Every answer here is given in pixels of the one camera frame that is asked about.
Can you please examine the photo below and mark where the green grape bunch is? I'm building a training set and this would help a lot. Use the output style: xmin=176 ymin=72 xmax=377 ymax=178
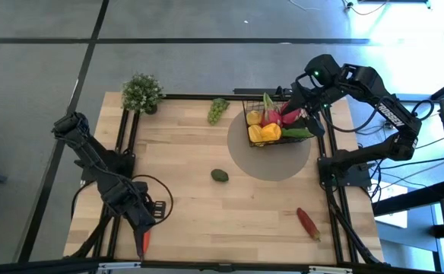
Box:
xmin=207 ymin=97 xmax=230 ymax=126

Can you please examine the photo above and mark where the round yellow fruit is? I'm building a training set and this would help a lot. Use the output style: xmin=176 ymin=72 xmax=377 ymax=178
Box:
xmin=246 ymin=110 xmax=263 ymax=126

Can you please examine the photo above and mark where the black horizontal rail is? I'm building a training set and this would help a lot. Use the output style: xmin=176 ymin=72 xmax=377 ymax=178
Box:
xmin=0 ymin=258 xmax=444 ymax=274

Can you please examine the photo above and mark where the orange carrot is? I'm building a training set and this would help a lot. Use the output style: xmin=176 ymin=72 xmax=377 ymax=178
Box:
xmin=142 ymin=229 xmax=152 ymax=254

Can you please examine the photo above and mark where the green avocado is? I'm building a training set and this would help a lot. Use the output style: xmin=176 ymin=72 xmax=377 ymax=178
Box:
xmin=211 ymin=168 xmax=230 ymax=183

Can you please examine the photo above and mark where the black wire basket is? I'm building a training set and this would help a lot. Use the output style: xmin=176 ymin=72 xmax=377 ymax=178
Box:
xmin=242 ymin=98 xmax=317 ymax=148

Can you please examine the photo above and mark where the black aluminium table frame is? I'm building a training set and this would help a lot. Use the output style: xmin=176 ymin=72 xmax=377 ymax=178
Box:
xmin=69 ymin=93 xmax=385 ymax=267

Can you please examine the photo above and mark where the pink dragon fruit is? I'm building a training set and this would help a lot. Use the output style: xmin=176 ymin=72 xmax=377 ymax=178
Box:
xmin=259 ymin=92 xmax=284 ymax=129
xmin=281 ymin=107 xmax=309 ymax=126

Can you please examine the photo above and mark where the yellow bell pepper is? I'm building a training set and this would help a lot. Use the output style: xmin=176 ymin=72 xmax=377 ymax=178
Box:
xmin=260 ymin=123 xmax=283 ymax=142

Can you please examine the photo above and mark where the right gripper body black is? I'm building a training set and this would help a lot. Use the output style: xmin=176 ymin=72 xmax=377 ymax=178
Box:
xmin=293 ymin=81 xmax=324 ymax=115

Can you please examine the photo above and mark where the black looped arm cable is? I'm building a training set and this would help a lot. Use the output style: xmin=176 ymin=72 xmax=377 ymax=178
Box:
xmin=130 ymin=174 xmax=175 ymax=226

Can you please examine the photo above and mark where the small potted green plant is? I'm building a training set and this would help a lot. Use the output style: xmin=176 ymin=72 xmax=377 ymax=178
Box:
xmin=121 ymin=73 xmax=165 ymax=115

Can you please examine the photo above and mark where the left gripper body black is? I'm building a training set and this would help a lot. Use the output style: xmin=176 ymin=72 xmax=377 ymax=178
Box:
xmin=125 ymin=182 xmax=155 ymax=225

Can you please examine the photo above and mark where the round grey mat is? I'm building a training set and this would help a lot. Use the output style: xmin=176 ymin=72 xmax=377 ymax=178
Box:
xmin=227 ymin=110 xmax=312 ymax=182

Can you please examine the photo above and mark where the dark red chili pepper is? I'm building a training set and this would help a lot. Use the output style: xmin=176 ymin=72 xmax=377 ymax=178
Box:
xmin=296 ymin=207 xmax=321 ymax=243

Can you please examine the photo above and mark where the black slanted beam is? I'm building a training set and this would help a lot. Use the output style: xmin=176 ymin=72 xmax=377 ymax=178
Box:
xmin=372 ymin=178 xmax=444 ymax=217

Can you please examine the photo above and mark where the silver metal bracket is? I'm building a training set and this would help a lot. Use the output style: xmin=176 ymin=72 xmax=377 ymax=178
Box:
xmin=98 ymin=261 xmax=141 ymax=272
xmin=308 ymin=265 xmax=354 ymax=274

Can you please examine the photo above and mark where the green cucumber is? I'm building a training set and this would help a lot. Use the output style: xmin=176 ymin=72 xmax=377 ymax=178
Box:
xmin=281 ymin=127 xmax=315 ymax=139

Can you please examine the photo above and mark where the black plugged floor cable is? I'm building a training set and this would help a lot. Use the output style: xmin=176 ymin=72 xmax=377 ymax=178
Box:
xmin=341 ymin=0 xmax=391 ymax=17

